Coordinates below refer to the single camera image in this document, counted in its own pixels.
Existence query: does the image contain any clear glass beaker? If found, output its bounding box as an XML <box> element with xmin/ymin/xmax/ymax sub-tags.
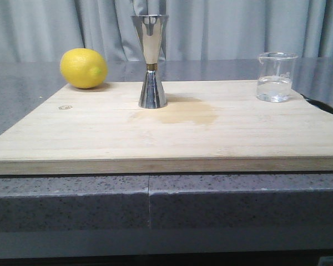
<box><xmin>256</xmin><ymin>52</ymin><xmax>297</xmax><ymax>103</ymax></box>

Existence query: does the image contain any grey curtain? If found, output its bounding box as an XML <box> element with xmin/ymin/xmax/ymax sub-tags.
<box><xmin>0</xmin><ymin>1</ymin><xmax>333</xmax><ymax>62</ymax></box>

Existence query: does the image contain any yellow lemon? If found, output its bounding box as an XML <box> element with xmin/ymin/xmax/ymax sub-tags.
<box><xmin>59</xmin><ymin>48</ymin><xmax>108</xmax><ymax>89</ymax></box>

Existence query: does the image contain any light wooden cutting board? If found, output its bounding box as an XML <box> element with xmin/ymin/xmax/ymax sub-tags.
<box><xmin>0</xmin><ymin>80</ymin><xmax>333</xmax><ymax>175</ymax></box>

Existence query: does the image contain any white label sticker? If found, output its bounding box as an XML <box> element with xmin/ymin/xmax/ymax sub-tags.
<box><xmin>318</xmin><ymin>256</ymin><xmax>333</xmax><ymax>266</ymax></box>

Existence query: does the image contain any silver double jigger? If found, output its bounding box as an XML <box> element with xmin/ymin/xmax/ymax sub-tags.
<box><xmin>132</xmin><ymin>14</ymin><xmax>169</xmax><ymax>109</ymax></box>

